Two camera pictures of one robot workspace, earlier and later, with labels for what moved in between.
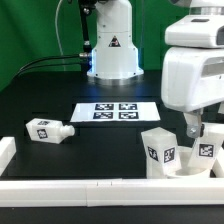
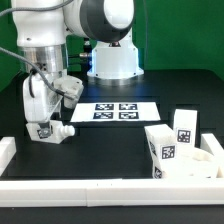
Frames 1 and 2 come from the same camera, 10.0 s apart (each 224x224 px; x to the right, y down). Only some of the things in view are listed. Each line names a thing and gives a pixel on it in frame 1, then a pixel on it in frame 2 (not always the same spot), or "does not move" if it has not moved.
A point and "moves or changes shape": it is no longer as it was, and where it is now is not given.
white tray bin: x=187 y=171 moves or changes shape
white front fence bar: x=116 y=192 does not move
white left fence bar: x=7 y=151 does not move
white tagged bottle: x=49 y=130 does not move
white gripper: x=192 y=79 → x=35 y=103
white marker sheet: x=116 y=111 does not move
